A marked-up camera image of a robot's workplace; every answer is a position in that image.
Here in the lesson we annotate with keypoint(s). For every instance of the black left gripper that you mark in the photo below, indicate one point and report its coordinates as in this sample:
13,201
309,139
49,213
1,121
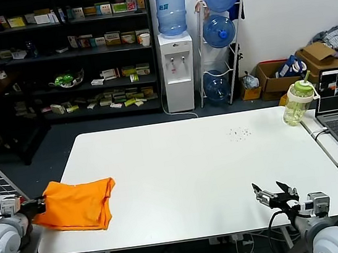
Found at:
33,207

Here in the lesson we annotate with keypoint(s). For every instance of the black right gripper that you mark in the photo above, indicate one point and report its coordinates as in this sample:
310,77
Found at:
285,203

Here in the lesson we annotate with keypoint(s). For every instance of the orange t-shirt white print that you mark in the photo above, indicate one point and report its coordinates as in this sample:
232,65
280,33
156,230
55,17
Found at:
76,204

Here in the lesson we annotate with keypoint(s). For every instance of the white power strip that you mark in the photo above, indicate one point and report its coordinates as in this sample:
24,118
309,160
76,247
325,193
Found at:
221,240

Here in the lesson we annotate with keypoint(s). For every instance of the green lid drinking bottle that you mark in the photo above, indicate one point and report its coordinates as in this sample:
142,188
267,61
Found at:
294,110

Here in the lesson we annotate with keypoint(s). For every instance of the small yellow box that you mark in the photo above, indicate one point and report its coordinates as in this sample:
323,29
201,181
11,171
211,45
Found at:
251,93

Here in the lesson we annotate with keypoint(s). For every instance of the open cardboard box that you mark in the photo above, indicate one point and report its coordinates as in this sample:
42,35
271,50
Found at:
272,83

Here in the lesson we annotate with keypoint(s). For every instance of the grey plastic bag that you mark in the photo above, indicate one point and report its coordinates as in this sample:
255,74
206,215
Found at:
250,80

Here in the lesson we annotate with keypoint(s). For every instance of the bowl of green fruit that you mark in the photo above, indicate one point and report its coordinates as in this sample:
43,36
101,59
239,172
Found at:
64,80

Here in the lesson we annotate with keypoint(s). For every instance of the blue white bag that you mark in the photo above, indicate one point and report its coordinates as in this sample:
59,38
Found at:
288,65

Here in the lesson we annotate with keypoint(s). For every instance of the flat white medicine box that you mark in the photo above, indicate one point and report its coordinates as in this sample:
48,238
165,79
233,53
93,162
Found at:
97,81

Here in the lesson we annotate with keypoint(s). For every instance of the white water dispenser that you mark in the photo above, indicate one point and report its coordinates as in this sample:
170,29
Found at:
180,93

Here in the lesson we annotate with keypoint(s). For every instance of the white red medicine box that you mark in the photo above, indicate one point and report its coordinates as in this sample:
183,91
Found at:
109,74

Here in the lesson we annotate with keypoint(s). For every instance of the large cardboard box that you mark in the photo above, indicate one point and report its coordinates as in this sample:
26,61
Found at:
318,52

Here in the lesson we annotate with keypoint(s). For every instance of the black shelf unit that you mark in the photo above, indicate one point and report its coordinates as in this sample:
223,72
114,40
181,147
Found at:
84,53

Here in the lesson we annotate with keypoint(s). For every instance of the yellow white medicine box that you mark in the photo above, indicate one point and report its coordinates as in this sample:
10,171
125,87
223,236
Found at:
112,38

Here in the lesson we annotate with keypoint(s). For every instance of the plain white box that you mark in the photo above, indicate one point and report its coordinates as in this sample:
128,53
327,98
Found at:
41,18

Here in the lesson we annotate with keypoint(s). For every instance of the orange white medicine box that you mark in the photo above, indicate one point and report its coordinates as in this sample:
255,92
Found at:
127,37

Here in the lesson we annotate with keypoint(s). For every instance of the dark blue hanging cloth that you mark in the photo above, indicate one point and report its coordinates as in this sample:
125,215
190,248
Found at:
236,10

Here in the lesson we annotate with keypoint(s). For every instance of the white paper cup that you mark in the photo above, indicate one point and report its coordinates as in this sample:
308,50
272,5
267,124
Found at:
144,40

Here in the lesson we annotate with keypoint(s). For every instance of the teal white medicine box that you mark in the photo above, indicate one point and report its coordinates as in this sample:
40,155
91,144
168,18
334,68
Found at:
102,8

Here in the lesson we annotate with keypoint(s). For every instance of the green white medicine box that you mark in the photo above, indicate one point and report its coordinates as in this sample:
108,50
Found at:
119,7

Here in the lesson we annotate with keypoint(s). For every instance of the pink medicine box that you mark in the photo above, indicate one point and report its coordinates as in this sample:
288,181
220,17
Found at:
130,1

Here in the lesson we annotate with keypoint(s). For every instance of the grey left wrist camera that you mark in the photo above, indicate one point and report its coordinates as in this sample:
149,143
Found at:
10,205

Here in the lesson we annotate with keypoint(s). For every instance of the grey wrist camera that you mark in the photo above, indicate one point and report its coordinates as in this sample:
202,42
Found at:
10,205
318,203

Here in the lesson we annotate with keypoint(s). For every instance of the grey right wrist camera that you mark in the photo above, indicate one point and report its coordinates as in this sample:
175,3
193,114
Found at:
318,203

